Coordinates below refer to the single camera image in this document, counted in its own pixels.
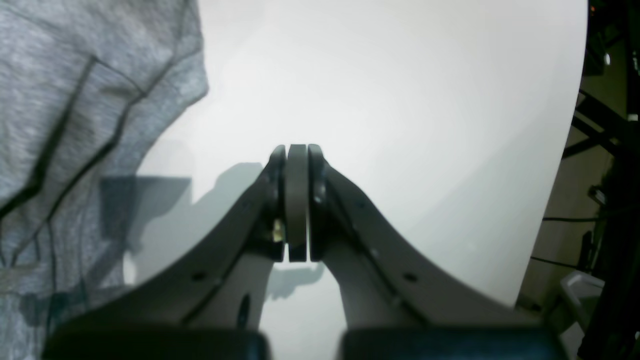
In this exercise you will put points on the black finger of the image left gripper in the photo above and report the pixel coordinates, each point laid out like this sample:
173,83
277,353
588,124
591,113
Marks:
399,305

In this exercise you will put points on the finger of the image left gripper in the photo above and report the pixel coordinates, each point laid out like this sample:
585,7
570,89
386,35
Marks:
208,304

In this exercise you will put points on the grey T-shirt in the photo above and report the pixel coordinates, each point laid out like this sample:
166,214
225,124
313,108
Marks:
87,87

